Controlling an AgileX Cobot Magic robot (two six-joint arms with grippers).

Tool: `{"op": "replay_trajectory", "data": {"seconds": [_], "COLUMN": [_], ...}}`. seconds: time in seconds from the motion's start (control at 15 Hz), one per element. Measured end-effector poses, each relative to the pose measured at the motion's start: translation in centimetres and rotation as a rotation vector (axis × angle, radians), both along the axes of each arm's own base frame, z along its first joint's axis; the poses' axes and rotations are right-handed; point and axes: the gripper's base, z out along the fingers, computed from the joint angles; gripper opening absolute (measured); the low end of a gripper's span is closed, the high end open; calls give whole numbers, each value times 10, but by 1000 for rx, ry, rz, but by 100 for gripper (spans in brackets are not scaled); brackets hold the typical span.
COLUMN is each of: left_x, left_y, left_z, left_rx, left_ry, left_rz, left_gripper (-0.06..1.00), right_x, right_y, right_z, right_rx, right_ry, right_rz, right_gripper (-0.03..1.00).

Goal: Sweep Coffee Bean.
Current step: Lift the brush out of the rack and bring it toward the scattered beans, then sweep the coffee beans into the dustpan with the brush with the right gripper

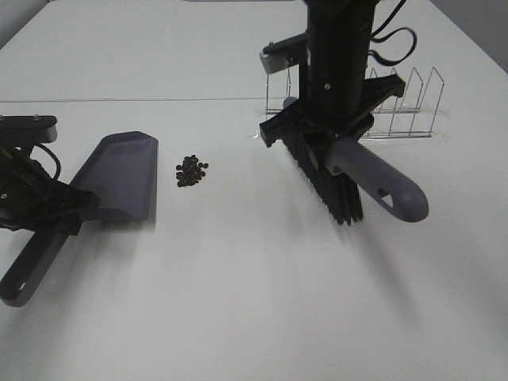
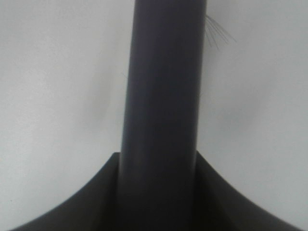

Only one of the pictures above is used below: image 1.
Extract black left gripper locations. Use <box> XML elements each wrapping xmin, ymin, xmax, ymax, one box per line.
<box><xmin>1</xmin><ymin>156</ymin><xmax>99</xmax><ymax>236</ymax></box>

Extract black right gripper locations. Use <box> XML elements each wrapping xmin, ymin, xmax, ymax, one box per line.
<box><xmin>260</xmin><ymin>1</ymin><xmax>406</xmax><ymax>148</ymax></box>

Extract grey hand brush black bristles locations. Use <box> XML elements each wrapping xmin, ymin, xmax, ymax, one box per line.
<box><xmin>283</xmin><ymin>119</ymin><xmax>429</xmax><ymax>225</ymax></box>

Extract grey plastic dustpan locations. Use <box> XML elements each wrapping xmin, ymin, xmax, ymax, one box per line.
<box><xmin>1</xmin><ymin>131</ymin><xmax>159</xmax><ymax>307</ymax></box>

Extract pile of coffee beans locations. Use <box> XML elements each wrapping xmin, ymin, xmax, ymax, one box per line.
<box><xmin>175</xmin><ymin>155</ymin><xmax>209</xmax><ymax>187</ymax></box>

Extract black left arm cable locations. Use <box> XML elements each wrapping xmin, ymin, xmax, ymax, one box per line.
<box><xmin>0</xmin><ymin>143</ymin><xmax>63</xmax><ymax>233</ymax></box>

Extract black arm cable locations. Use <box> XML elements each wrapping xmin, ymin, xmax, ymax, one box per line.
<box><xmin>367</xmin><ymin>0</ymin><xmax>419</xmax><ymax>68</ymax></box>
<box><xmin>0</xmin><ymin>143</ymin><xmax>63</xmax><ymax>233</ymax></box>

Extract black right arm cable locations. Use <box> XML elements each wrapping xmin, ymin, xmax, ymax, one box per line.
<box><xmin>367</xmin><ymin>0</ymin><xmax>419</xmax><ymax>68</ymax></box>

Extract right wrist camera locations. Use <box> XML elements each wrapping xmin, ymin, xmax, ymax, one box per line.
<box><xmin>260</xmin><ymin>33</ymin><xmax>307</xmax><ymax>75</ymax></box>

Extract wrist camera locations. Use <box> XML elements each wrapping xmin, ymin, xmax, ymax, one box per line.
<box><xmin>1</xmin><ymin>115</ymin><xmax>58</xmax><ymax>146</ymax></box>
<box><xmin>260</xmin><ymin>33</ymin><xmax>307</xmax><ymax>75</ymax></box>

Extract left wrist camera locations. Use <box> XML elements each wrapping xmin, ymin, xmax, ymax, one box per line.
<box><xmin>1</xmin><ymin>115</ymin><xmax>58</xmax><ymax>146</ymax></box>

